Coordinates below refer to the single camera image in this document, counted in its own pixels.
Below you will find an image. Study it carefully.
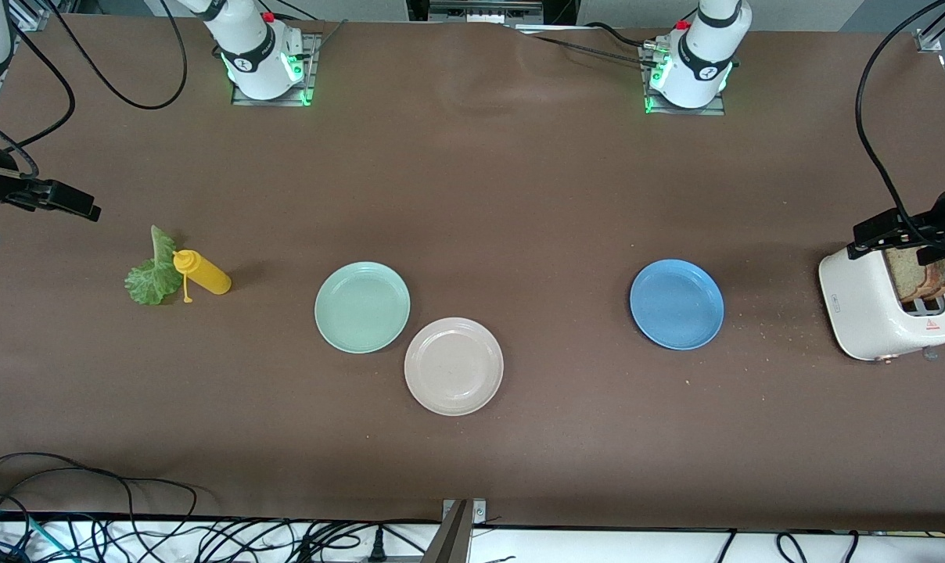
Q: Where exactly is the green lettuce leaf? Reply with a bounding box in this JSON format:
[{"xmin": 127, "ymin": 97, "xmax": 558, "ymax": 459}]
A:
[{"xmin": 124, "ymin": 225, "xmax": 185, "ymax": 307}]

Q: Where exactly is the yellow squeeze bottle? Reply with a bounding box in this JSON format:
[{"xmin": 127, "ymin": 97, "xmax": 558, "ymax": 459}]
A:
[{"xmin": 173, "ymin": 249, "xmax": 232, "ymax": 304}]

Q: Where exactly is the blue plate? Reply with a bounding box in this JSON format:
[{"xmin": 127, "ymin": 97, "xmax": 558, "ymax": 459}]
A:
[{"xmin": 629, "ymin": 259, "xmax": 725, "ymax": 350}]

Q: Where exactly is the mint green plate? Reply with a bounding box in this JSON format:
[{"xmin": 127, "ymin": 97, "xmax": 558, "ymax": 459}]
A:
[{"xmin": 314, "ymin": 261, "xmax": 411, "ymax": 354}]

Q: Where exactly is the beige plate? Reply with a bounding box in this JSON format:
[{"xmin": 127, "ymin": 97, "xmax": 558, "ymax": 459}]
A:
[{"xmin": 404, "ymin": 317, "xmax": 505, "ymax": 417}]

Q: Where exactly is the white toaster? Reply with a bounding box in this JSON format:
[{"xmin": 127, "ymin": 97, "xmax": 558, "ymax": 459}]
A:
[{"xmin": 818, "ymin": 242, "xmax": 945, "ymax": 363}]

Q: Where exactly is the brown table mat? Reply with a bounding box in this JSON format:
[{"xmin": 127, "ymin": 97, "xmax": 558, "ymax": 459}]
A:
[{"xmin": 0, "ymin": 14, "xmax": 945, "ymax": 533}]

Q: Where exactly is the grey control box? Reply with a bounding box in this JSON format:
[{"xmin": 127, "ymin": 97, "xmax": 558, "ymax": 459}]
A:
[{"xmin": 428, "ymin": 0, "xmax": 545, "ymax": 25}]

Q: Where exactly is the aluminium profile bar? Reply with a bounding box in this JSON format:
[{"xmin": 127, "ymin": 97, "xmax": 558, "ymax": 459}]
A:
[{"xmin": 421, "ymin": 500, "xmax": 474, "ymax": 563}]

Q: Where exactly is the thick black cable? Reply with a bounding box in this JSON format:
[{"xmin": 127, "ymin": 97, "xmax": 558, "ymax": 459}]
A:
[
  {"xmin": 46, "ymin": 0, "xmax": 189, "ymax": 111},
  {"xmin": 855, "ymin": 0, "xmax": 945, "ymax": 229},
  {"xmin": 0, "ymin": 22, "xmax": 77, "ymax": 179}
]

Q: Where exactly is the aluminium frame profile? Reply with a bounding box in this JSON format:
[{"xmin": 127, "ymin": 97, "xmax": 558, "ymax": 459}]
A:
[{"xmin": 6, "ymin": 0, "xmax": 79, "ymax": 34}]

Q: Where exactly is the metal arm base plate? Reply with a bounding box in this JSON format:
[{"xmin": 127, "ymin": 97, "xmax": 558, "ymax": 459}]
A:
[
  {"xmin": 230, "ymin": 31, "xmax": 322, "ymax": 107},
  {"xmin": 639, "ymin": 39, "xmax": 728, "ymax": 117}
]

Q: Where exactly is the teal cable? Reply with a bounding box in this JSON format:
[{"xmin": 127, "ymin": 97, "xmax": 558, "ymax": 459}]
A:
[{"xmin": 0, "ymin": 508, "xmax": 79, "ymax": 563}]

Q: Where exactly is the black braided cable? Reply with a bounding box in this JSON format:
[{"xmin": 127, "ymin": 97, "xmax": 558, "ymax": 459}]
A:
[
  {"xmin": 510, "ymin": 26, "xmax": 663, "ymax": 71},
  {"xmin": 584, "ymin": 21, "xmax": 655, "ymax": 50}
]

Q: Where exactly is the silver mounting bracket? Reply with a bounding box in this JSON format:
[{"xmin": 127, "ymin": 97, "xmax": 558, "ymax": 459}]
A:
[{"xmin": 441, "ymin": 498, "xmax": 488, "ymax": 525}]

